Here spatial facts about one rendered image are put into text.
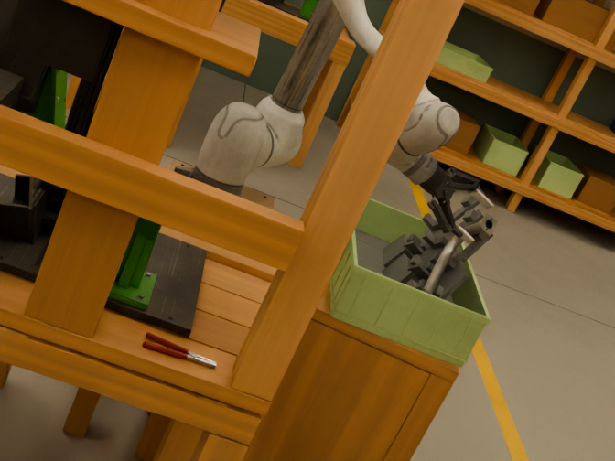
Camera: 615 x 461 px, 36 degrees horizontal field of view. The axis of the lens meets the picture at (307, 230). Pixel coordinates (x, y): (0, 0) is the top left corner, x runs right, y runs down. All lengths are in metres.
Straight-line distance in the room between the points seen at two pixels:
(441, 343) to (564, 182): 5.22
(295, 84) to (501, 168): 4.91
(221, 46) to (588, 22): 6.02
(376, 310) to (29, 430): 1.16
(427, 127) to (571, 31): 5.18
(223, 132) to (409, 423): 0.99
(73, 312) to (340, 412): 1.10
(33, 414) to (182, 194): 1.58
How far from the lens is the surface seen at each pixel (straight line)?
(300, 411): 2.79
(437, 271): 2.68
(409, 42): 1.69
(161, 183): 1.71
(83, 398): 3.05
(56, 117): 2.15
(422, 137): 2.40
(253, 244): 1.75
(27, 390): 3.26
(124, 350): 1.93
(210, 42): 1.64
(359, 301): 2.61
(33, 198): 2.12
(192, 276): 2.26
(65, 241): 1.84
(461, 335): 2.68
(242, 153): 2.73
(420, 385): 2.72
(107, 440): 3.17
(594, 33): 7.55
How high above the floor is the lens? 1.89
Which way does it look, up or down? 21 degrees down
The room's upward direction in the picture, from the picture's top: 25 degrees clockwise
